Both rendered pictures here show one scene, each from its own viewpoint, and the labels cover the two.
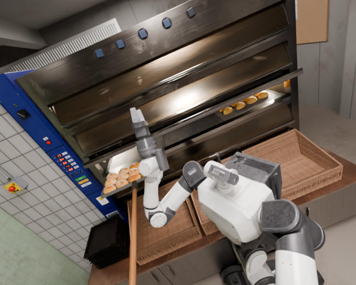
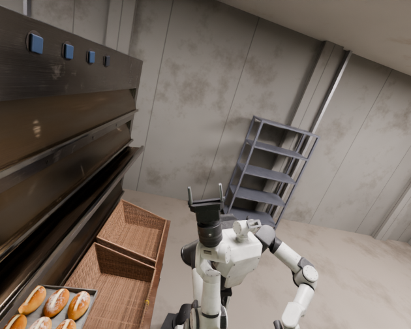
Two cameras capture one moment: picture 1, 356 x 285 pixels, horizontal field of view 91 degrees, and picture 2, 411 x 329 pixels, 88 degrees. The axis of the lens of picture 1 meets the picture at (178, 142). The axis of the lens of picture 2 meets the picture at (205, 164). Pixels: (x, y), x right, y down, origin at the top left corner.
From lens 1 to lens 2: 1.20 m
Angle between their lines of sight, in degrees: 88
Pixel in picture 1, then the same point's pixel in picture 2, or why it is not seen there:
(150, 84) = (53, 140)
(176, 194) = not seen: hidden behind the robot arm
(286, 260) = (284, 247)
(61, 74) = not seen: outside the picture
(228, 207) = (254, 247)
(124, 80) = (4, 120)
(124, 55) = (32, 68)
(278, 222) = (271, 235)
